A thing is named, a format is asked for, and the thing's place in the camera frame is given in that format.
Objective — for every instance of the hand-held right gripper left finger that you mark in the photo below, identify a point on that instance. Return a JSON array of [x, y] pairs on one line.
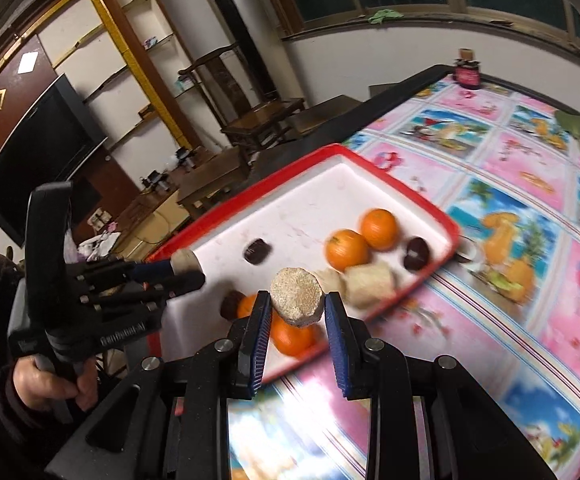
[[260, 342]]

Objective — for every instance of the wooden bench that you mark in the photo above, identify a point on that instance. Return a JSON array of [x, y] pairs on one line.
[[325, 110]]

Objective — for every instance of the yellow framed wall shelf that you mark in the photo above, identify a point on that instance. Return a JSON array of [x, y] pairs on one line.
[[120, 60]]

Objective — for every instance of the red jar with cork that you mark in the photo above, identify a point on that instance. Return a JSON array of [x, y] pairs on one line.
[[467, 77]]

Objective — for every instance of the white foam tray red rim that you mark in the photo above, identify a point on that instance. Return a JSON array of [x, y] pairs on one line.
[[295, 195]]

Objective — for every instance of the white standing air conditioner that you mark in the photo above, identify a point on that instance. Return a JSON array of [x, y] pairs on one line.
[[230, 20]]

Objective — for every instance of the green cloth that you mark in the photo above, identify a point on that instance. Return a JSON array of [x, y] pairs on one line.
[[382, 16]]

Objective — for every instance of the pink printed tablecloth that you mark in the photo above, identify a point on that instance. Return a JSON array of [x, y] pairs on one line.
[[520, 310]]

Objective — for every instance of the orange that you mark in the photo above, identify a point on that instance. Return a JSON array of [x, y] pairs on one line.
[[292, 340], [246, 306], [378, 229], [346, 250]]

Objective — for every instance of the beige sugarcane piece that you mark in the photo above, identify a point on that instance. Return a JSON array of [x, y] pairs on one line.
[[185, 260], [297, 295], [331, 280], [370, 285]]

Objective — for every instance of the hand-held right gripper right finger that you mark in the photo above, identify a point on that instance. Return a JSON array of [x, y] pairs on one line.
[[337, 350]]

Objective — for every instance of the light wooden cabinet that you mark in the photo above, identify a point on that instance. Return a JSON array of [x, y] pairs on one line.
[[160, 220]]

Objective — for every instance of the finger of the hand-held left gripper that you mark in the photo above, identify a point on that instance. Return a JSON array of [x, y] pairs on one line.
[[185, 284], [157, 271]]

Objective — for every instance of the wooden low table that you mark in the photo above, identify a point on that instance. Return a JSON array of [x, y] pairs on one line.
[[210, 180]]

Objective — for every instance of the black flat television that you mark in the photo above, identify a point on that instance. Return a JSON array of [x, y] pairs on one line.
[[35, 160]]

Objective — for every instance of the dark water chestnut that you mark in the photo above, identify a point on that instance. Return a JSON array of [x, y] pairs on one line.
[[415, 253], [231, 305], [257, 251]]

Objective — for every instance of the wooden armchair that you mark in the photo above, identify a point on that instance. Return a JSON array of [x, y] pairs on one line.
[[265, 115]]

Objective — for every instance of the person's left hand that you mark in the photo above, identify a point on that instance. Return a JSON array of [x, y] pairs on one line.
[[35, 385]]

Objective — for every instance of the person's left forearm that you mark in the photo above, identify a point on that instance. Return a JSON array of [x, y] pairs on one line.
[[5, 425]]

